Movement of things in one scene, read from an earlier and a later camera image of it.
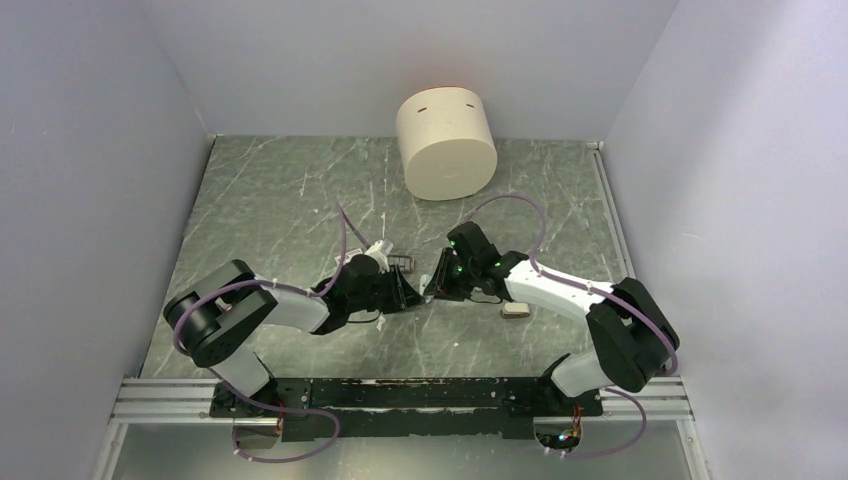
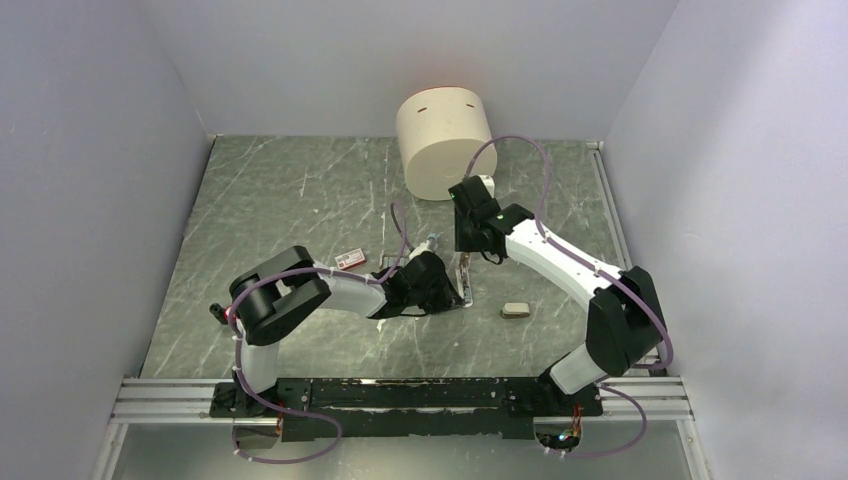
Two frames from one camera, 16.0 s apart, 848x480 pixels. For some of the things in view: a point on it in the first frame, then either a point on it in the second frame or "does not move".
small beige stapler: (514, 310) does not move
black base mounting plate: (401, 408) does not move
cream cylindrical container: (447, 147) does not move
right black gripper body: (460, 275) → (464, 237)
